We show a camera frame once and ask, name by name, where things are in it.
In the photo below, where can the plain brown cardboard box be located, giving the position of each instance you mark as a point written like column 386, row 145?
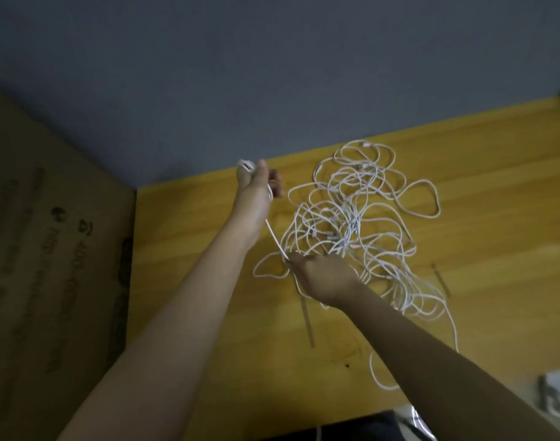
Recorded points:
column 41, row 280

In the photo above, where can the person's dark clothing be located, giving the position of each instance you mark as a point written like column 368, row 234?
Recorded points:
column 335, row 429

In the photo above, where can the grey object on floor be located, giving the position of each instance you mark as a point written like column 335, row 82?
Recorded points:
column 557, row 395

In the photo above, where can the person's left forearm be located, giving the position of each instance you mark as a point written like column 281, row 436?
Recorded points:
column 160, row 353

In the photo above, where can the person's right forearm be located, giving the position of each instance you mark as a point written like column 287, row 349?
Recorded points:
column 455, row 372

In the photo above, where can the person's right hand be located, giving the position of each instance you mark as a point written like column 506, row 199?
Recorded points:
column 326, row 278

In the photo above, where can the person's left hand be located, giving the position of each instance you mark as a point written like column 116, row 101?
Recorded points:
column 252, row 205

